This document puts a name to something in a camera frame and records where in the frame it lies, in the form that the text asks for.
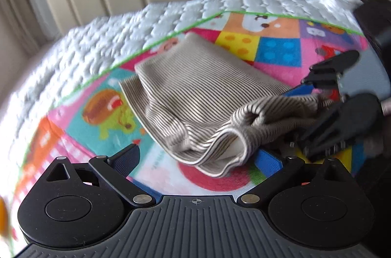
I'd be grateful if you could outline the white quilted mattress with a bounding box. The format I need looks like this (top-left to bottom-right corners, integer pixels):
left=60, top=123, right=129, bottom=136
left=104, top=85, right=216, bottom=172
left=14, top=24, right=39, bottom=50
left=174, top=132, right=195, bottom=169
left=0, top=0, right=365, bottom=161

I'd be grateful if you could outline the orange plastic object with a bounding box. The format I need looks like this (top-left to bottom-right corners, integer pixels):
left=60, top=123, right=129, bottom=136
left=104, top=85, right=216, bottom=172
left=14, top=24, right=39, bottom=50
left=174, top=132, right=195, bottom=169
left=0, top=197, right=9, bottom=238

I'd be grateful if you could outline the colourful cartoon patchwork blanket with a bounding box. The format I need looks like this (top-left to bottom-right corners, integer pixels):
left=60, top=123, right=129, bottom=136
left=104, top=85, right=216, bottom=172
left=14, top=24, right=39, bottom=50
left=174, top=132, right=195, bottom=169
left=1, top=11, right=390, bottom=257

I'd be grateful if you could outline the beige striped knit garment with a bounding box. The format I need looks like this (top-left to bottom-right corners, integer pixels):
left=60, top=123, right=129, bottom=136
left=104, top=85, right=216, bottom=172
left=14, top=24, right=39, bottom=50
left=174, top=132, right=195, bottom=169
left=120, top=32, right=331, bottom=177

